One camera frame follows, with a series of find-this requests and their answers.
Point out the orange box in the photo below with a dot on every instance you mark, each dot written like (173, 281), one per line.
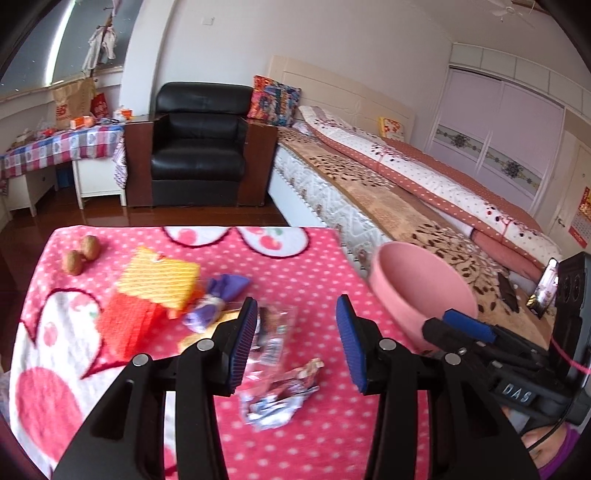
(82, 122)

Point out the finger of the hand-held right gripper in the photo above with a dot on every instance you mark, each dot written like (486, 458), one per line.
(466, 323)
(443, 334)

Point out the white wardrobe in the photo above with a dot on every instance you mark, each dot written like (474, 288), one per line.
(485, 115)

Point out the purple snack wrapper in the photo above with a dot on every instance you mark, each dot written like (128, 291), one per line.
(221, 288)

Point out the black leather armchair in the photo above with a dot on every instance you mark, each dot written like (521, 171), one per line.
(198, 138)

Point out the brown paper bag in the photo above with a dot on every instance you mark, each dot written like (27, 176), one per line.
(71, 99)

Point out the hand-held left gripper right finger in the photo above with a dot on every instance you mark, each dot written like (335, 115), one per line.
(348, 346)

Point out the cream bed headboard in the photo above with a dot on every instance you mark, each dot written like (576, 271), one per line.
(341, 87)

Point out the white and orange carton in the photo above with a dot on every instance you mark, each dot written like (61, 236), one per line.
(123, 114)

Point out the white and pink dotted quilt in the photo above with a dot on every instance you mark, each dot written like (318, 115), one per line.
(438, 184)

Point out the bed with patterned quilt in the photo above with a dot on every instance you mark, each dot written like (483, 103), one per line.
(392, 203)

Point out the ceiling fan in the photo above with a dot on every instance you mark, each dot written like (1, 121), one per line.
(510, 9)

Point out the orange foam fruit net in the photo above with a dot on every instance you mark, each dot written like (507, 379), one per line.
(124, 323)

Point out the coat rack with clothes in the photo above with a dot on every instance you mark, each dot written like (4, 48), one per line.
(104, 44)

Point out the red wall calendar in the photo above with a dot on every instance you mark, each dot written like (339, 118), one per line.
(582, 217)

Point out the pink plastic basin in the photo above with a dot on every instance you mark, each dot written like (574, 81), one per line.
(406, 272)

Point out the clear plastic wrapper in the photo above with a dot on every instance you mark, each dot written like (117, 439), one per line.
(272, 337)

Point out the yellow flowered pillow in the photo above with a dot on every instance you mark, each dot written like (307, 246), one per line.
(392, 128)

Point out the black smartphone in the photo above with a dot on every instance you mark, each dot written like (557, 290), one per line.
(508, 290)

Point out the pink folded blanket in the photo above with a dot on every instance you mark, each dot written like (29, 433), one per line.
(498, 249)

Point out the white quilted mattress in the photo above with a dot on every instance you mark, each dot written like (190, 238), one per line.
(314, 194)

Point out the pink polka dot blanket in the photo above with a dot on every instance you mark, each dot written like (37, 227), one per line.
(300, 277)

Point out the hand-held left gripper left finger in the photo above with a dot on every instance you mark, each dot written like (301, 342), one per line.
(244, 341)

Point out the silver foil wrapper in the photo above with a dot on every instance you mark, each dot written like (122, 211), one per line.
(277, 401)

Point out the red gift bag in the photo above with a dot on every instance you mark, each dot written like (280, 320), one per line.
(100, 106)

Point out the person's right forearm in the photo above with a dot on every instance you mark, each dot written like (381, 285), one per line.
(561, 454)

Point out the yellow foam fruit net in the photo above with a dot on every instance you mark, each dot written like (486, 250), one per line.
(157, 277)

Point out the smartphone with bright screen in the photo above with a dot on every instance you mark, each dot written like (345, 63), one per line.
(545, 286)

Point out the brown kiwi fruit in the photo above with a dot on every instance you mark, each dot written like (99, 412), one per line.
(74, 263)
(91, 247)

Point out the checkered cloth side table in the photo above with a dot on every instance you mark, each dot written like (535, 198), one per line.
(92, 177)
(60, 147)

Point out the window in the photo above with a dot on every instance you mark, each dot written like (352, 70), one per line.
(37, 46)

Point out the colourful patterned pillow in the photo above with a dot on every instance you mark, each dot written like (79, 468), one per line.
(274, 101)

